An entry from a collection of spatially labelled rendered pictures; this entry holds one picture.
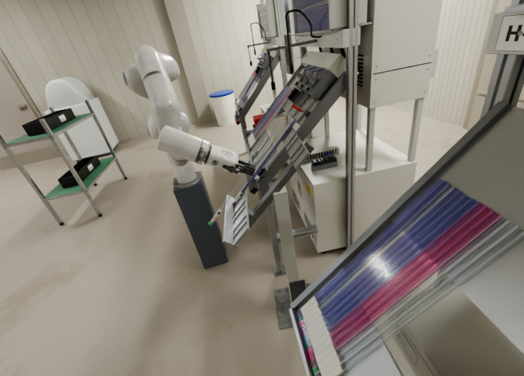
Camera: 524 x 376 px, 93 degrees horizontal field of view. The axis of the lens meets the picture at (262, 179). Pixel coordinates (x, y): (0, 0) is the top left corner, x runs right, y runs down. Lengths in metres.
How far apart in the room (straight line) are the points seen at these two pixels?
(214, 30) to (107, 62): 2.03
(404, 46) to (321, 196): 0.86
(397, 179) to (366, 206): 0.24
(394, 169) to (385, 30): 0.75
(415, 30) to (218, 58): 4.51
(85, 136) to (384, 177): 4.75
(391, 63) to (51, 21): 5.42
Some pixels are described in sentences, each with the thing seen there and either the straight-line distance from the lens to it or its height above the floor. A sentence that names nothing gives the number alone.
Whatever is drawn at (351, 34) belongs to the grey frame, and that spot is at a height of 1.36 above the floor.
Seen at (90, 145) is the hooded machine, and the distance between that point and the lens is 5.35.
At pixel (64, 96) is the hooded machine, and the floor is 1.10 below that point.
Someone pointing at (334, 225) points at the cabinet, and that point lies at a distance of 1.73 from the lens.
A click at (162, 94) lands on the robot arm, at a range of 0.94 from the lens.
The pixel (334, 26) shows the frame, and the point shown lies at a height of 1.40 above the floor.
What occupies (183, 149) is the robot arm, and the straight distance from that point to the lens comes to 0.85.
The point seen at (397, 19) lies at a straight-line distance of 1.45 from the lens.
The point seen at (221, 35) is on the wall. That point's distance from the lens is 5.63.
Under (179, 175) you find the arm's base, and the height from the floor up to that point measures 0.77.
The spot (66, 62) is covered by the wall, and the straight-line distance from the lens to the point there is 5.95.
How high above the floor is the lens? 1.42
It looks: 29 degrees down
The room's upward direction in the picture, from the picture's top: 11 degrees counter-clockwise
